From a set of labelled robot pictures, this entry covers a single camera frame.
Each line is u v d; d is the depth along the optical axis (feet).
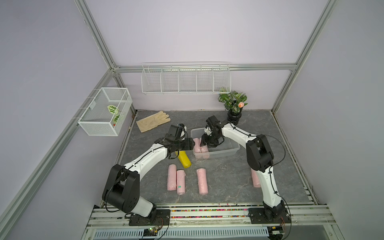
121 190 1.41
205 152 3.07
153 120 3.78
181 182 2.70
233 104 3.07
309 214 2.48
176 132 2.25
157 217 2.39
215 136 2.79
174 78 3.21
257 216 2.42
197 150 3.07
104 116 2.70
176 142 2.33
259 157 1.89
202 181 2.70
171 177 2.76
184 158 2.99
